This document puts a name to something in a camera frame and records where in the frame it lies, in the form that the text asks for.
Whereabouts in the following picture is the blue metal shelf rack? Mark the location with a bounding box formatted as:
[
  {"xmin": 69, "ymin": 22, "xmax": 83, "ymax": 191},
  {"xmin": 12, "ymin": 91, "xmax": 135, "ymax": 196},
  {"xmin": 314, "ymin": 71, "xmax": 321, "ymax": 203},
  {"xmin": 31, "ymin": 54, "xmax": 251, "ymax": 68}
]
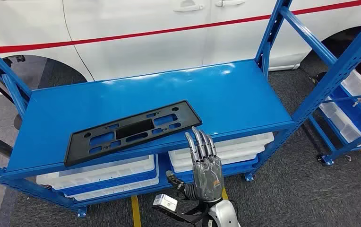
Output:
[
  {"xmin": 308, "ymin": 83, "xmax": 361, "ymax": 166},
  {"xmin": 0, "ymin": 0, "xmax": 361, "ymax": 218}
]

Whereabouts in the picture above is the black plastic plate frame part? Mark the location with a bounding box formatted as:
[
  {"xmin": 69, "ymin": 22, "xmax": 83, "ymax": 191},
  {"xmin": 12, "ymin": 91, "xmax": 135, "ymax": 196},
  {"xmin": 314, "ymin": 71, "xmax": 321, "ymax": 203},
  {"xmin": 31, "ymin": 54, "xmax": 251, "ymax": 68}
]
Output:
[{"xmin": 64, "ymin": 100, "xmax": 203, "ymax": 167}]

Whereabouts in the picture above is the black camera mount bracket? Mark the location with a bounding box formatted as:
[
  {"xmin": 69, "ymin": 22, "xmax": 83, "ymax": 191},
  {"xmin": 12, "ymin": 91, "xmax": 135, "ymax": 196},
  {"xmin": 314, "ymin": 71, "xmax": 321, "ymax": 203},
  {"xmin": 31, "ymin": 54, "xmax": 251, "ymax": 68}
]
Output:
[{"xmin": 153, "ymin": 205, "xmax": 213, "ymax": 225}]

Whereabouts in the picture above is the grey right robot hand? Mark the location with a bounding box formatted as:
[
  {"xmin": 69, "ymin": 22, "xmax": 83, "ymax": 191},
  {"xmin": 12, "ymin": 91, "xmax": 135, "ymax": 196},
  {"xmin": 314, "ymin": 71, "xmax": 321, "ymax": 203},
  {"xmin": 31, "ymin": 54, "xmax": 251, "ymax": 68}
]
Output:
[{"xmin": 165, "ymin": 126, "xmax": 224, "ymax": 203}]

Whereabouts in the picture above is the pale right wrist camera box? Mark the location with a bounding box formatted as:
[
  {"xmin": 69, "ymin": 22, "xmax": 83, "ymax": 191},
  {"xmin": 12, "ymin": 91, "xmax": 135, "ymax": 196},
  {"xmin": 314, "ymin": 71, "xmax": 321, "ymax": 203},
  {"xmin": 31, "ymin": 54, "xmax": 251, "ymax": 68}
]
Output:
[{"xmin": 152, "ymin": 193, "xmax": 179, "ymax": 213}]

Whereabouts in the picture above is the white car with red stripe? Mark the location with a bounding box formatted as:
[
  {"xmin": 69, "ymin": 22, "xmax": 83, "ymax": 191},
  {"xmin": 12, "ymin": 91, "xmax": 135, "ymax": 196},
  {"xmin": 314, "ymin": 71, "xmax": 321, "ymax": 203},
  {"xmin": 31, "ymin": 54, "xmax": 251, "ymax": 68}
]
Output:
[{"xmin": 0, "ymin": 0, "xmax": 361, "ymax": 95}]

